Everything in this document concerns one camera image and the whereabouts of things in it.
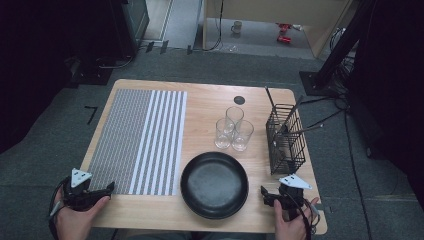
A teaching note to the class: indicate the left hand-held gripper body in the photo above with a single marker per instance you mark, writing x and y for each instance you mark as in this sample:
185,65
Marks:
78,196

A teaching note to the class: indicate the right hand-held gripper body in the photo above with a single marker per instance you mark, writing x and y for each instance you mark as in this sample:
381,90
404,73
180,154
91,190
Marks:
291,196

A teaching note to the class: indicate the clear drinking glass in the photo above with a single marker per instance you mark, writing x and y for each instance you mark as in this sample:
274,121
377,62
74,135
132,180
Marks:
234,115
242,138
222,136

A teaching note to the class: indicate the person's left hand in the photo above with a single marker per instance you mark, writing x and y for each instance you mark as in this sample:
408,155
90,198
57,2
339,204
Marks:
76,223

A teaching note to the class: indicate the person's right hand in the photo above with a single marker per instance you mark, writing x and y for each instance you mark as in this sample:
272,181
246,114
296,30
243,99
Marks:
293,230

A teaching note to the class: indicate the grey white striped placemat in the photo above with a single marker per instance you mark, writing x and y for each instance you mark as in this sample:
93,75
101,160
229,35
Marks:
133,140

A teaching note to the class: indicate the silver-tipped dark utensil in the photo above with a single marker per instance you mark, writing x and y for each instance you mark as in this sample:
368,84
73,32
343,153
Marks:
313,127

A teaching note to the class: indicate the dark grey utensil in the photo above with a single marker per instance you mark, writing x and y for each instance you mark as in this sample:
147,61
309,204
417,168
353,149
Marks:
295,110

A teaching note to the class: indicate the thin black utensil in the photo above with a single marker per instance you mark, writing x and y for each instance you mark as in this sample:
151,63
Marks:
269,96

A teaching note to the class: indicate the black round table grommet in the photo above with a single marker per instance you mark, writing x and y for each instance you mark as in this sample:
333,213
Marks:
239,100

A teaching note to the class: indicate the black equipment base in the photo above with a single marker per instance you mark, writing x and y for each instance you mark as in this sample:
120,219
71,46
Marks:
90,75

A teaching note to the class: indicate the dark curtain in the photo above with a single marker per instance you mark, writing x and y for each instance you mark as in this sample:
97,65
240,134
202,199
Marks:
393,100
33,66

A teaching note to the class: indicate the red tool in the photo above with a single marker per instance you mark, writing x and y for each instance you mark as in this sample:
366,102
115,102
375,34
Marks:
284,39
284,26

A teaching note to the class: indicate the black cabinet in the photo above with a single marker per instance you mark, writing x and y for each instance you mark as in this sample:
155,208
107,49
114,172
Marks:
133,26

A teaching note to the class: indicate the black stand pole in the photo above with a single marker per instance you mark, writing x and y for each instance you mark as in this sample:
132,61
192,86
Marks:
346,36

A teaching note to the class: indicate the grey mug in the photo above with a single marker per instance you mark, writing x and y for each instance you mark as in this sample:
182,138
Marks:
237,26

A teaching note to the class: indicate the black stand base plate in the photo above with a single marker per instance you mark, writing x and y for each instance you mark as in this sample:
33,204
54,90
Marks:
310,85

